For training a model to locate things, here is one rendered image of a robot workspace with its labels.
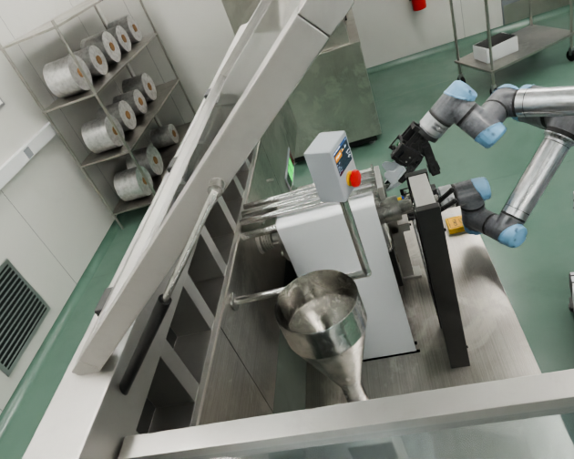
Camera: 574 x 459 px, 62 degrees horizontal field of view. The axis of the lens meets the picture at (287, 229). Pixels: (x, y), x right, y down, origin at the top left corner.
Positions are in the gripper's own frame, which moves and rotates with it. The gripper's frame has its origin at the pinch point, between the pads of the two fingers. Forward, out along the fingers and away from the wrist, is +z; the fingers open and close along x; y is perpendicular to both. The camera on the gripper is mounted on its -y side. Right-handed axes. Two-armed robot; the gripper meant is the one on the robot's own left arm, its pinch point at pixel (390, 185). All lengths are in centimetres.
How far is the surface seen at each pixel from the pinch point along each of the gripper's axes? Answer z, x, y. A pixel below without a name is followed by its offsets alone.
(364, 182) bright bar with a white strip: -9.9, 30.1, 19.9
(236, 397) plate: 22, 74, 31
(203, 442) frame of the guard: -4, 100, 44
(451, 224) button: 7.1, -13.6, -34.9
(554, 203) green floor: 10, -127, -153
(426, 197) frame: -18.5, 40.0, 10.9
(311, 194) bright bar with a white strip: 0.0, 29.7, 28.7
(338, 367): -1, 79, 24
